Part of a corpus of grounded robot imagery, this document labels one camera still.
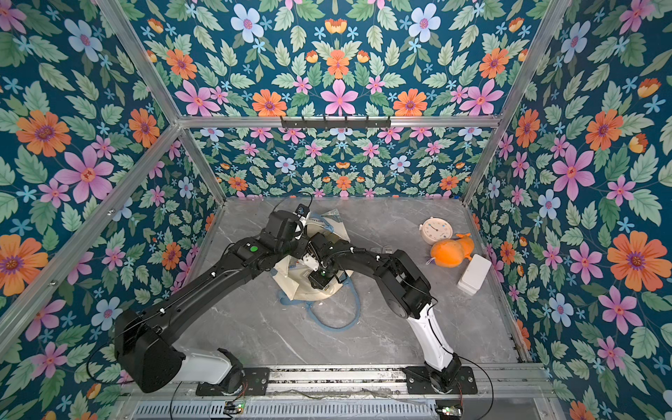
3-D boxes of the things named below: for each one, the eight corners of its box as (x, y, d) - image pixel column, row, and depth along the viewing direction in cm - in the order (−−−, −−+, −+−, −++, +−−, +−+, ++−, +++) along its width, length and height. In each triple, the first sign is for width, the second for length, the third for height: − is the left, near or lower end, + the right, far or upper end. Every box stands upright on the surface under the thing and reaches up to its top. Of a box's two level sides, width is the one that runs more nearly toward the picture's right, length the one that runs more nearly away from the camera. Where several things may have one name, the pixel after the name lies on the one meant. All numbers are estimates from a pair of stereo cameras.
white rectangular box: (456, 286, 94) (460, 280, 90) (470, 259, 101) (475, 252, 98) (474, 297, 91) (478, 291, 88) (488, 268, 99) (492, 262, 95)
